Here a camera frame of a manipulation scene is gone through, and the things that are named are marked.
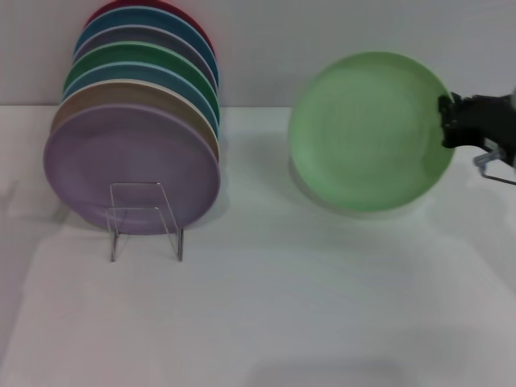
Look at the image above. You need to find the teal blue plate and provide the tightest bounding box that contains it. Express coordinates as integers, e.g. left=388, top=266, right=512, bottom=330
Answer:
left=73, top=6, right=219, bottom=88

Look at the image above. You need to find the red plate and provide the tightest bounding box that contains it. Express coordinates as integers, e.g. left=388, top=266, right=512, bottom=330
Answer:
left=83, top=0, right=218, bottom=57

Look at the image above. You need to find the lilac plate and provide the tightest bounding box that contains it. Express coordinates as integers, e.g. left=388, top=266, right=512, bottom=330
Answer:
left=43, top=102, right=223, bottom=235

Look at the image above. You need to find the light blue plate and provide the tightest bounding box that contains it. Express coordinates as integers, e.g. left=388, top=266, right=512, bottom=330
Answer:
left=60, top=60, right=221, bottom=138

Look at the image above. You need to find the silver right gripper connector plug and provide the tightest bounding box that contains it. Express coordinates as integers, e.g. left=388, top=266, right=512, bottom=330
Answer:
left=473, top=147, right=516, bottom=183

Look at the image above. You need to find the beige plate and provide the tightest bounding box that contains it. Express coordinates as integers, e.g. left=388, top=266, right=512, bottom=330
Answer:
left=50, top=79, right=221, bottom=162

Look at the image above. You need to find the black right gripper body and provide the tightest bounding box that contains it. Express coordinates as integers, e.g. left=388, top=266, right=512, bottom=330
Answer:
left=453, top=92, right=516, bottom=169

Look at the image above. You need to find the dark green plate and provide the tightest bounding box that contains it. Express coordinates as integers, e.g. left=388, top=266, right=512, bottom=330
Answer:
left=63, top=40, right=221, bottom=124

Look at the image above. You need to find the grey purple plate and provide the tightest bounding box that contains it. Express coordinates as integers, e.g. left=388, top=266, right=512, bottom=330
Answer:
left=72, top=24, right=219, bottom=90

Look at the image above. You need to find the light green plate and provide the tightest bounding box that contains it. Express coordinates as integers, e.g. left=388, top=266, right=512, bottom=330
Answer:
left=288, top=51, right=456, bottom=211

